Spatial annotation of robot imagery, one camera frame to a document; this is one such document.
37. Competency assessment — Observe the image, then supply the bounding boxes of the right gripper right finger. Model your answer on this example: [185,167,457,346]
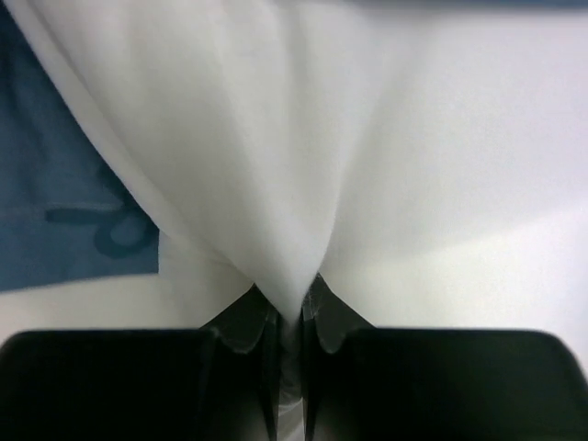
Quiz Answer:
[300,277,587,440]

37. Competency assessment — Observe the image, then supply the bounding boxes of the blue cartoon print pillowcase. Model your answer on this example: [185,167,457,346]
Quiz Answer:
[1,7,159,291]

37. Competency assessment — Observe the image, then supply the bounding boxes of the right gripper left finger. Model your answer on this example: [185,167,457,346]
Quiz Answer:
[1,288,280,440]

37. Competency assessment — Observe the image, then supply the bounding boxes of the white pillow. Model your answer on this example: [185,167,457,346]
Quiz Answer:
[4,0,588,330]

